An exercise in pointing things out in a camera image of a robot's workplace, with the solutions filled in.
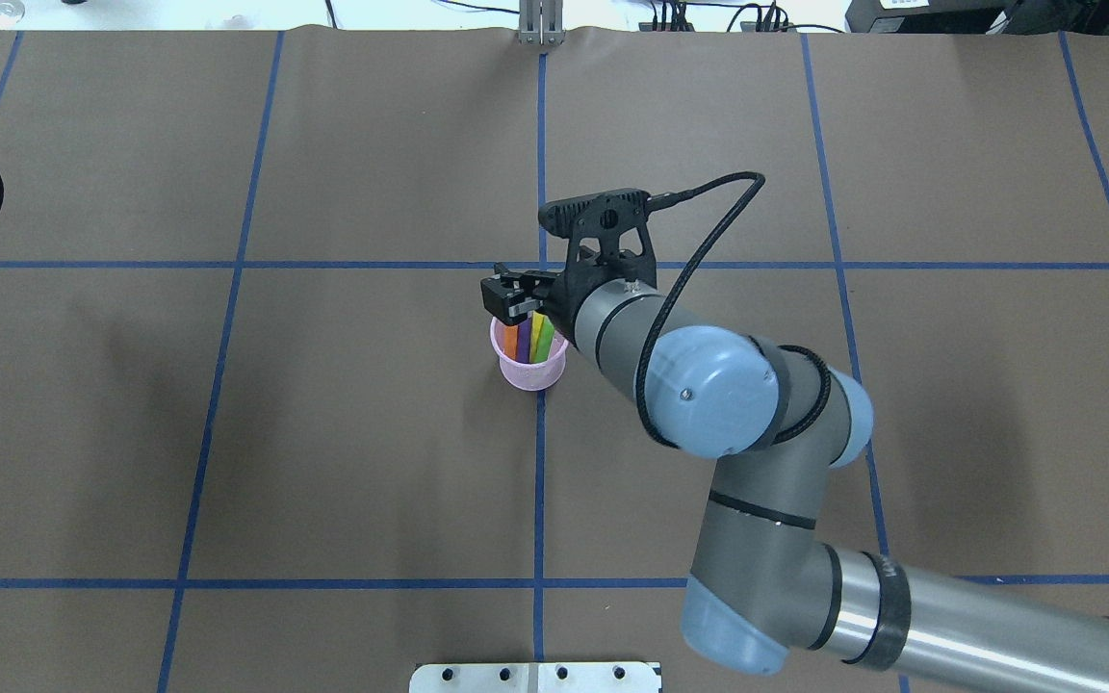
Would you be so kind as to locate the black brown box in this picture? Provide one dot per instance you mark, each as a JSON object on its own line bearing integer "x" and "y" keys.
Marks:
{"x": 923, "y": 17}

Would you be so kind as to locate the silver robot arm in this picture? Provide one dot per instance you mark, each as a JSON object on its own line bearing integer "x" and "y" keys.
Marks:
{"x": 775, "y": 420}

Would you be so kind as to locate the green marker pen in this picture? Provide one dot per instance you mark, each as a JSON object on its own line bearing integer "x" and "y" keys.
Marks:
{"x": 546, "y": 340}

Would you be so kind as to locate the white camera pillar base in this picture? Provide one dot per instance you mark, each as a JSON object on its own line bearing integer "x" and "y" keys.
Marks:
{"x": 575, "y": 676}

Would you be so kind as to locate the aluminium frame post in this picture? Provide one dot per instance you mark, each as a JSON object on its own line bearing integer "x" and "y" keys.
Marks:
{"x": 541, "y": 22}

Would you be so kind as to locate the purple marker pen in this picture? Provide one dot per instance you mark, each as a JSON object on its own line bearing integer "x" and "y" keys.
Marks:
{"x": 523, "y": 342}

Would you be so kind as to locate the orange marker pen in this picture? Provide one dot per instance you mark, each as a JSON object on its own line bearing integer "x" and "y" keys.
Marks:
{"x": 511, "y": 342}

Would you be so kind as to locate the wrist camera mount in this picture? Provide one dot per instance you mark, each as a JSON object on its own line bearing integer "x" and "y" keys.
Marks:
{"x": 606, "y": 233}

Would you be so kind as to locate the yellow marker pen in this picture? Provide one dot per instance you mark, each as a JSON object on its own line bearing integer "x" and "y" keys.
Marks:
{"x": 535, "y": 327}

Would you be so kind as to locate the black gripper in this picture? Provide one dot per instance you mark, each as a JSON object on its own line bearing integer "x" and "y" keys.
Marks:
{"x": 557, "y": 296}

